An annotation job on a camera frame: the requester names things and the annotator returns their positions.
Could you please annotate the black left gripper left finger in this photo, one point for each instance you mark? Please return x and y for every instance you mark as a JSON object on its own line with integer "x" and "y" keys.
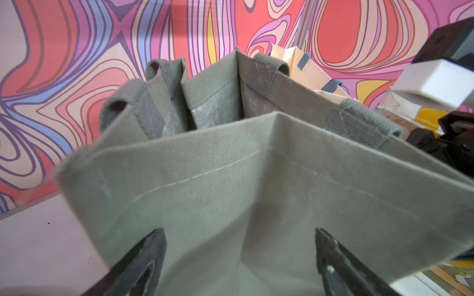
{"x": 138, "y": 272}

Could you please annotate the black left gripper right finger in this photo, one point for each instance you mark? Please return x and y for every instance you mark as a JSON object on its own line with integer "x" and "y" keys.
{"x": 342, "y": 273}

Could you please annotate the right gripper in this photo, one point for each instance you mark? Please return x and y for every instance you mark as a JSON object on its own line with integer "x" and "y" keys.
{"x": 441, "y": 77}

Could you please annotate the olive green canvas bag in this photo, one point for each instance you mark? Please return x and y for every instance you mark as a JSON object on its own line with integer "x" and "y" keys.
{"x": 240, "y": 164}

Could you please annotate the white yellow-handled bag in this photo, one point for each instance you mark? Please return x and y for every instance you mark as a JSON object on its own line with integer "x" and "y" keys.
{"x": 409, "y": 115}

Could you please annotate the cream blue-handled tote bag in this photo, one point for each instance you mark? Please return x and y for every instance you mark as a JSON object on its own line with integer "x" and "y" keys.
{"x": 307, "y": 73}

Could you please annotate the aluminium frame post right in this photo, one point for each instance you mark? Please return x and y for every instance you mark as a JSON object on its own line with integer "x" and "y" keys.
{"x": 305, "y": 22}

